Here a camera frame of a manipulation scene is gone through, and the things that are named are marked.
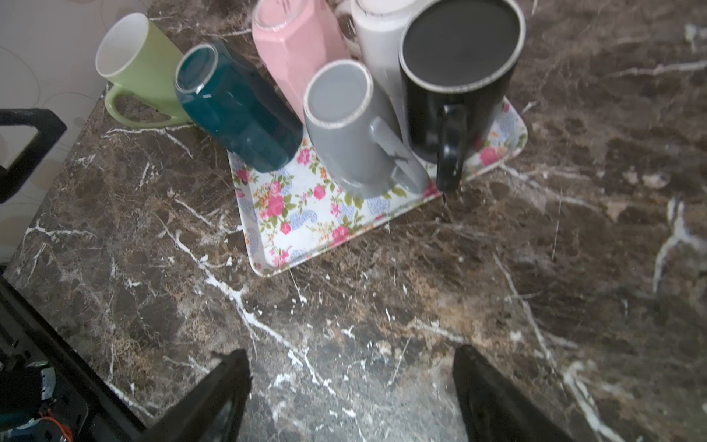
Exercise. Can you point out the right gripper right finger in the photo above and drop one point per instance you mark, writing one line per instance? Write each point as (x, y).
(492, 407)

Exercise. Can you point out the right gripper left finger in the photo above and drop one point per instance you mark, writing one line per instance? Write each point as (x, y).
(227, 385)

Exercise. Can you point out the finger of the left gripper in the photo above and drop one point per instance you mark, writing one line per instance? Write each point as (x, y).
(49, 129)

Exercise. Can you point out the light green mug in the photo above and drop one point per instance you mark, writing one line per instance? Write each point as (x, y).
(141, 61)

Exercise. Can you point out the grey mug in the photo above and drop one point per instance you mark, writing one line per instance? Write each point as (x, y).
(356, 134)

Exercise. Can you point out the dark teal mug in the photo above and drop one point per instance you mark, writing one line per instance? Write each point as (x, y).
(226, 96)

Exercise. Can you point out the pink faceted mug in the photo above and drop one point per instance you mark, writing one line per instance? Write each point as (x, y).
(295, 38)

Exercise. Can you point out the white mug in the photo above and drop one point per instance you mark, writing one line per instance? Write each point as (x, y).
(379, 27)

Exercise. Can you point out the black mug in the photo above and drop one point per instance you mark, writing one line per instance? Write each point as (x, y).
(457, 58)

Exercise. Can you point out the floral rectangular tray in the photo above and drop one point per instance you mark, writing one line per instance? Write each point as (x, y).
(297, 213)

